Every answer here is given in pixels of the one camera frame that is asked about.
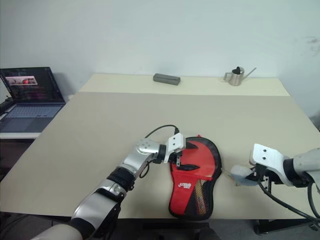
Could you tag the open laptop computer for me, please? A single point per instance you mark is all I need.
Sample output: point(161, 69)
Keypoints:
point(32, 100)

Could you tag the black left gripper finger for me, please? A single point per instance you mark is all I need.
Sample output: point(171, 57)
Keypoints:
point(192, 146)
point(188, 167)

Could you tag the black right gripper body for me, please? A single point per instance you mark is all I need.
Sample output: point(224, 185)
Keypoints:
point(262, 175)

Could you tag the black table leg base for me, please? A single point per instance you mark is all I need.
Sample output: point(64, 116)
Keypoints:
point(275, 226)

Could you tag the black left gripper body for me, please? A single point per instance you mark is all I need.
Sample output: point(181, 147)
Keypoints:
point(178, 160)

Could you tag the steel watering can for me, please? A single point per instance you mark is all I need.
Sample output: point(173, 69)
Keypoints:
point(236, 77)

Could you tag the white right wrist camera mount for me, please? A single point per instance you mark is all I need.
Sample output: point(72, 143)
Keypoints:
point(267, 155)

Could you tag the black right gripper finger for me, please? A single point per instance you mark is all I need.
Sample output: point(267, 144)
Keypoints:
point(241, 171)
point(246, 183)

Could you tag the grey rectangular block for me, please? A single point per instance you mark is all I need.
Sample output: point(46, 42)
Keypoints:
point(166, 79)

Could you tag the red black paddle case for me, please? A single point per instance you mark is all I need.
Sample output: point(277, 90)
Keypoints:
point(185, 180)

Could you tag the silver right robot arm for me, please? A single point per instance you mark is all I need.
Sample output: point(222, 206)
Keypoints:
point(307, 162)

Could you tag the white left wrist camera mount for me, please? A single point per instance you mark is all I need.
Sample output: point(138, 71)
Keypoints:
point(176, 145)

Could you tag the black device beside laptop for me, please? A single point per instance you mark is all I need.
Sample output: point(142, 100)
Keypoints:
point(5, 105)

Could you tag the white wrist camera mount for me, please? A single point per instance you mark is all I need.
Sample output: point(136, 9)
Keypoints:
point(267, 155)
point(176, 145)

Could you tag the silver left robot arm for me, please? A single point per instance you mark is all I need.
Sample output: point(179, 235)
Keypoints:
point(130, 165)

